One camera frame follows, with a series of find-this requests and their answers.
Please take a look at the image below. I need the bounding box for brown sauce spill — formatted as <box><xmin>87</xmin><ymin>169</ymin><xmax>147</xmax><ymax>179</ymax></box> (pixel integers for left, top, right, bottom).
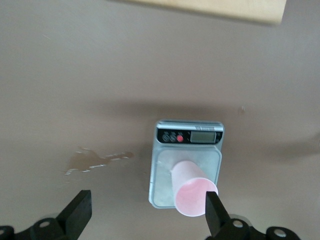
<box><xmin>64</xmin><ymin>145</ymin><xmax>136</xmax><ymax>176</ymax></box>

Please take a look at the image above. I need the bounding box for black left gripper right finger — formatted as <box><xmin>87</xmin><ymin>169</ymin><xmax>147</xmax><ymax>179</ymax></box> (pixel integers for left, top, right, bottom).
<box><xmin>204</xmin><ymin>190</ymin><xmax>300</xmax><ymax>240</ymax></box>

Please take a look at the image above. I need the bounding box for silver digital kitchen scale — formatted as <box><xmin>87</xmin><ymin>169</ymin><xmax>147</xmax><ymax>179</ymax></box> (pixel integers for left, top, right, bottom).
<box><xmin>147</xmin><ymin>119</ymin><xmax>225</xmax><ymax>210</ymax></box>

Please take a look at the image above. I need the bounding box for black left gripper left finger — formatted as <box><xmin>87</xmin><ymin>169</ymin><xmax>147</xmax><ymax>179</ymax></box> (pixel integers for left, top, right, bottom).
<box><xmin>0</xmin><ymin>189</ymin><xmax>93</xmax><ymax>240</ymax></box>

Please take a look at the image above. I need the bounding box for brown table cover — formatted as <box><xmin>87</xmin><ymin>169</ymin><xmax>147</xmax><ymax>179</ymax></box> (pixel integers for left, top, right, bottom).
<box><xmin>0</xmin><ymin>0</ymin><xmax>320</xmax><ymax>240</ymax></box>

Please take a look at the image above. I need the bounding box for pink plastic cup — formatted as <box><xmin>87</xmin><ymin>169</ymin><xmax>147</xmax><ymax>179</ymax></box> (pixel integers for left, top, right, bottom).
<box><xmin>170</xmin><ymin>159</ymin><xmax>220</xmax><ymax>218</ymax></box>

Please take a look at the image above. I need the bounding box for wooden cutting board metal handle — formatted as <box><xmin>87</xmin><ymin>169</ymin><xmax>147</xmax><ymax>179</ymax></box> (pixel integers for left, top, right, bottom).
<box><xmin>106</xmin><ymin>0</ymin><xmax>288</xmax><ymax>26</ymax></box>

